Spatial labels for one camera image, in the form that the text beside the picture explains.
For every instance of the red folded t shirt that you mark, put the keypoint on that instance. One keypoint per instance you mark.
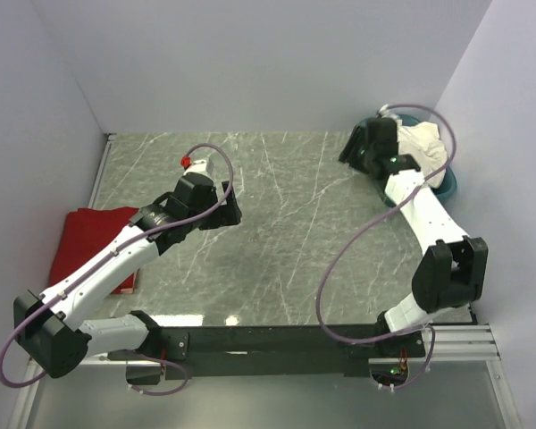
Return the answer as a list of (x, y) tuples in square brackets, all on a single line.
[(86, 232)]

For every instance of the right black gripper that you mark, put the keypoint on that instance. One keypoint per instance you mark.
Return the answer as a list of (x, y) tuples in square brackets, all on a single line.
[(349, 154)]

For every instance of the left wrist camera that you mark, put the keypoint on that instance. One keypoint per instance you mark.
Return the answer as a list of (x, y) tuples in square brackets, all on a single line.
[(204, 166)]

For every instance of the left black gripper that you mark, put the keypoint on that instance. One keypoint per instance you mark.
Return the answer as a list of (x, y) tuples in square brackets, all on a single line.
[(229, 214)]

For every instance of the aluminium frame rail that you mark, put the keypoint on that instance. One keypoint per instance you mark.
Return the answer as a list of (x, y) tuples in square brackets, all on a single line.
[(299, 205)]

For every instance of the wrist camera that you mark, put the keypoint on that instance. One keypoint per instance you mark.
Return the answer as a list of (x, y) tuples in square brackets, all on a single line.
[(387, 112), (204, 166)]

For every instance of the white t shirt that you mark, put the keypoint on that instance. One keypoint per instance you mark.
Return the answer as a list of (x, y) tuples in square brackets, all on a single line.
[(421, 140)]

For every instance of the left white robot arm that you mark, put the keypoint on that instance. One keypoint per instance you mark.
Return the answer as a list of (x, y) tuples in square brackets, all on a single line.
[(54, 327)]

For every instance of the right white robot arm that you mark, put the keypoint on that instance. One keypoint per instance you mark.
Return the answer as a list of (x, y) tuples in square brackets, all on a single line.
[(407, 163)]

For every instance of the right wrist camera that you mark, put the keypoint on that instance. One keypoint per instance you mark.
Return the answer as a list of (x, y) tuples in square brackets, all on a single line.
[(387, 112)]

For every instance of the black base beam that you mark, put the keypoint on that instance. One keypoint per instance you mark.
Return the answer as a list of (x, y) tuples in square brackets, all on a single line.
[(207, 351)]

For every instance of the teal plastic basket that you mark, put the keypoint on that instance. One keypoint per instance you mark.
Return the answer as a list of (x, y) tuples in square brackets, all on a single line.
[(443, 184)]

